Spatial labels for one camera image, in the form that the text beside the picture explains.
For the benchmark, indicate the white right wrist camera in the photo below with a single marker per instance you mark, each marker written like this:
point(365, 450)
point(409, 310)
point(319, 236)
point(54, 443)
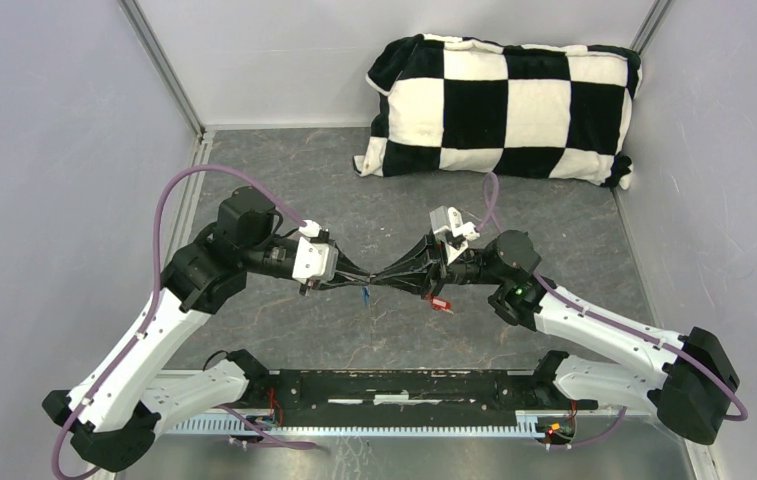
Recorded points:
point(451, 232)

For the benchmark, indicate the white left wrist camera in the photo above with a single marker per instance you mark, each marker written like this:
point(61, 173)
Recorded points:
point(316, 255)

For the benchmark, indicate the aluminium frame rail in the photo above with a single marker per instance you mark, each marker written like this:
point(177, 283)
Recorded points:
point(544, 389)

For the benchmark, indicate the red tag key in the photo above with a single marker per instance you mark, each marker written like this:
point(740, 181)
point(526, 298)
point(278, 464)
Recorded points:
point(439, 304)

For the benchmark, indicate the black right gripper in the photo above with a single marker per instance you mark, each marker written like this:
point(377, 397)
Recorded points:
point(424, 281)

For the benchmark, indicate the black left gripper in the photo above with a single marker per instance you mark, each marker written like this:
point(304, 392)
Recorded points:
point(343, 264)

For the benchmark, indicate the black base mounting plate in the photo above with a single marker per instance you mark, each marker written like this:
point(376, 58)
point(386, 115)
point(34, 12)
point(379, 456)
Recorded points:
point(404, 416)

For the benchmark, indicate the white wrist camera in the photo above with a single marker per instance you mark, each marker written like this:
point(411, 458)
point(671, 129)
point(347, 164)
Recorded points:
point(316, 255)
point(451, 232)

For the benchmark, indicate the white toothed cable duct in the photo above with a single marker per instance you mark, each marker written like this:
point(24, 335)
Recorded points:
point(225, 424)

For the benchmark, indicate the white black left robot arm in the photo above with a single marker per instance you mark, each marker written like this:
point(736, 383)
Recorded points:
point(112, 418)

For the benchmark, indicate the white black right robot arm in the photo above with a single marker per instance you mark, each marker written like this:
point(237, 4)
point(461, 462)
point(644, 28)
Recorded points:
point(685, 380)

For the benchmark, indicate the black white checkered pillow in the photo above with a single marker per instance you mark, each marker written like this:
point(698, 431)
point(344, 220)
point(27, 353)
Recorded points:
point(532, 111)

